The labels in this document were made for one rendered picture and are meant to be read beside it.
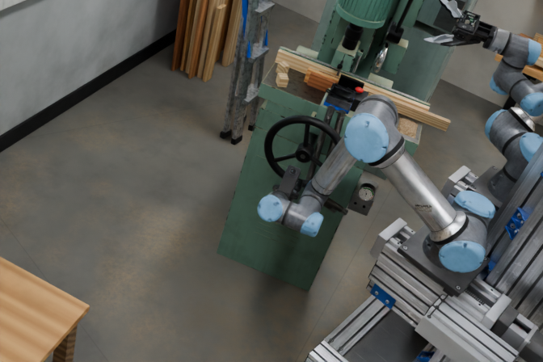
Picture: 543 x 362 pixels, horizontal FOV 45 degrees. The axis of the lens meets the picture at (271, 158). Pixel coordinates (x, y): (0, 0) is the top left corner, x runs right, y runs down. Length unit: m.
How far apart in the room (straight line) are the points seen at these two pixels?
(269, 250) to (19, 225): 1.04
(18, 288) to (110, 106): 1.77
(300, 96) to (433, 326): 0.91
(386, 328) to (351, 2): 1.24
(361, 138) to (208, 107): 2.16
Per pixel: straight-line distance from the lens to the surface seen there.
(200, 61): 3.96
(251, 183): 2.64
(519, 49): 2.23
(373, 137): 1.70
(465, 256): 1.86
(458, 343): 2.03
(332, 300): 2.95
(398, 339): 2.67
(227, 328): 2.71
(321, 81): 2.44
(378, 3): 2.28
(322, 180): 2.01
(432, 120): 2.51
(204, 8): 3.79
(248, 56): 3.31
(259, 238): 2.81
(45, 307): 2.02
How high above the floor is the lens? 2.13
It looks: 37 degrees down
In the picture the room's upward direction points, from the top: 18 degrees clockwise
